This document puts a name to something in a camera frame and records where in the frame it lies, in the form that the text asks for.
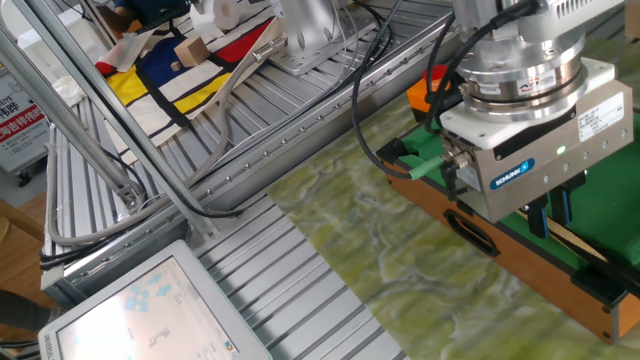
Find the silver Schunk gripper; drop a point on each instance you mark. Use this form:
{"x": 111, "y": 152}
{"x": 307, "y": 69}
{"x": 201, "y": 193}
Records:
{"x": 550, "y": 165}

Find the bare person forearm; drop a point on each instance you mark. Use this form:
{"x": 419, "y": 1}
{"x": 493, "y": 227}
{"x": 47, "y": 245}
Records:
{"x": 117, "y": 19}

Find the mini green felt pool table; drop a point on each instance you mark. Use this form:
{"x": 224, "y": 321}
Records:
{"x": 530, "y": 267}

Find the green marble pattern mat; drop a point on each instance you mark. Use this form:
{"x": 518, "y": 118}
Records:
{"x": 400, "y": 280}

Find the orange box red push button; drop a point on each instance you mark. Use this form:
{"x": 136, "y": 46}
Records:
{"x": 417, "y": 97}

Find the white paper roll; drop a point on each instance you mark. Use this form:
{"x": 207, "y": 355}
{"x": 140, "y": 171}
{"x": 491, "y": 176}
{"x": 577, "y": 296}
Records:
{"x": 232, "y": 12}

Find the small wooden cube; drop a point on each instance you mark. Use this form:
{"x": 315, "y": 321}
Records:
{"x": 175, "y": 65}

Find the white touchscreen teach pendant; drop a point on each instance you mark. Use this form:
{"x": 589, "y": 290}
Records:
{"x": 150, "y": 310}

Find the colour block patterned cloth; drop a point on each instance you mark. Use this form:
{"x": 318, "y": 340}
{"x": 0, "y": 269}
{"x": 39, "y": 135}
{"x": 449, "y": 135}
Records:
{"x": 155, "y": 65}

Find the orange brown box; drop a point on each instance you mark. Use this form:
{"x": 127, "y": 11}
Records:
{"x": 129, "y": 31}

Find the white crumpled tissue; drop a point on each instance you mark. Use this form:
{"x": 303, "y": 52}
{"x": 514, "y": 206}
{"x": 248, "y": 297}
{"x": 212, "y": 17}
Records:
{"x": 70, "y": 91}

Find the wooden furniture piece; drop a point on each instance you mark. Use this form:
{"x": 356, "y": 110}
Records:
{"x": 15, "y": 218}

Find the white sign red lettering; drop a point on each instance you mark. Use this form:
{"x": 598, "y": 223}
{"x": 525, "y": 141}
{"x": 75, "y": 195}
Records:
{"x": 20, "y": 125}

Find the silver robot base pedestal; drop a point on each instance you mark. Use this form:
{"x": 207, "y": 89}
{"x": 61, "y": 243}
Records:
{"x": 310, "y": 30}

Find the aluminium frame post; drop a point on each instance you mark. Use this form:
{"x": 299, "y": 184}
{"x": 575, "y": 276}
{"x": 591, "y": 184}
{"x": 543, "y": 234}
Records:
{"x": 120, "y": 117}

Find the aluminium diagonal frame strut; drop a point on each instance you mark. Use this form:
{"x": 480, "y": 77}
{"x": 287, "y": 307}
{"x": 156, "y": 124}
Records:
{"x": 60, "y": 115}

